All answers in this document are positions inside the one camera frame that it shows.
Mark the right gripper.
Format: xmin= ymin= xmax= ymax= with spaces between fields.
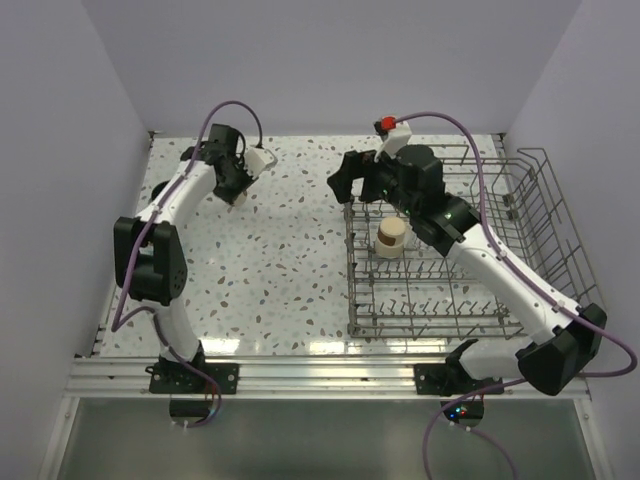
xmin=327 ymin=150 xmax=419 ymax=218

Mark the beige cup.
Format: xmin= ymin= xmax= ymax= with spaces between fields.
xmin=232 ymin=192 xmax=248 ymax=207
xmin=374 ymin=216 xmax=407 ymax=259

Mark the dark teal mug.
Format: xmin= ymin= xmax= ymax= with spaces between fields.
xmin=150 ymin=181 xmax=168 ymax=200

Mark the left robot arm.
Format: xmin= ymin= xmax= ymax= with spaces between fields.
xmin=111 ymin=124 xmax=265 ymax=393

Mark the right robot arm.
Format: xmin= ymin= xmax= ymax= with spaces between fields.
xmin=327 ymin=145 xmax=607 ymax=396

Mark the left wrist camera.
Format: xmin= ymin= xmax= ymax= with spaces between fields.
xmin=244 ymin=147 xmax=278 ymax=179

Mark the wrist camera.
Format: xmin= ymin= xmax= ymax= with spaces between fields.
xmin=374 ymin=115 xmax=412 ymax=163
xmin=244 ymin=147 xmax=278 ymax=179

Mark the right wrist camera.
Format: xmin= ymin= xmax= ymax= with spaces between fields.
xmin=374 ymin=115 xmax=412 ymax=163

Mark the grey wire dish rack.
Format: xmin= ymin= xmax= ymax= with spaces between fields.
xmin=343 ymin=140 xmax=604 ymax=345

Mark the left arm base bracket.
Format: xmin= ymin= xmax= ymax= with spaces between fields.
xmin=202 ymin=363 xmax=240 ymax=395

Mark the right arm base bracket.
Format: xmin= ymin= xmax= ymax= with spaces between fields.
xmin=413 ymin=363 xmax=451 ymax=397

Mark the aluminium mounting rail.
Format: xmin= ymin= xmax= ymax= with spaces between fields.
xmin=63 ymin=356 xmax=434 ymax=400

